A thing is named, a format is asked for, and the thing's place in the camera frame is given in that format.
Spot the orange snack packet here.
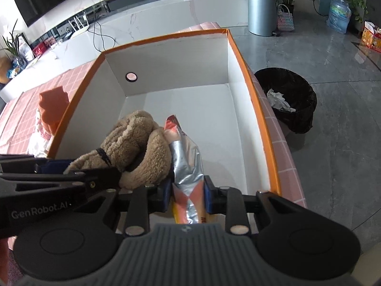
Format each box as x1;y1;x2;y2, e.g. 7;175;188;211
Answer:
164;115;206;224

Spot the brown plush toy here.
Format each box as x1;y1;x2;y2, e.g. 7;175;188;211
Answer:
64;110;172;190

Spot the orange bear-shaped sponge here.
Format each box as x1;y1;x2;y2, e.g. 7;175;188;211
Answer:
39;86;69;136

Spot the pink white crochet piece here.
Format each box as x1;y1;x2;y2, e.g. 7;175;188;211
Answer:
27;109;52;158

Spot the pink checkered tablecloth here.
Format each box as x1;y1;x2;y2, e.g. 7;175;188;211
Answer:
0;20;307;286

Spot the golden vase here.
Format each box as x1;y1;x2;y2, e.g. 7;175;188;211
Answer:
0;57;12;84

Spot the potted plant on console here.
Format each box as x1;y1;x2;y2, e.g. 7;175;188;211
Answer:
2;22;28;70

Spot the black waste basket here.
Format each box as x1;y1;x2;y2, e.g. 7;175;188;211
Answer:
254;67;317;134

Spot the orange cardboard box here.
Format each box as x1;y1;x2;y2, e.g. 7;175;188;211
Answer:
46;28;282;233

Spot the white wifi router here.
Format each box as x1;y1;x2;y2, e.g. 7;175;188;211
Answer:
68;12;89;38

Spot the woven small basket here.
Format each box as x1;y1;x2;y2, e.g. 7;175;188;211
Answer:
277;4;295;32

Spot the grey metal trash can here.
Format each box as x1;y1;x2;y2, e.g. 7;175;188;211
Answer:
248;0;277;37

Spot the blue water jug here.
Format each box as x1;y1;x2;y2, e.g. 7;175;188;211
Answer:
326;0;351;34

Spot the red yellow gift box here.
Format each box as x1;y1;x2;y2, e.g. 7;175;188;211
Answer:
362;21;381;53

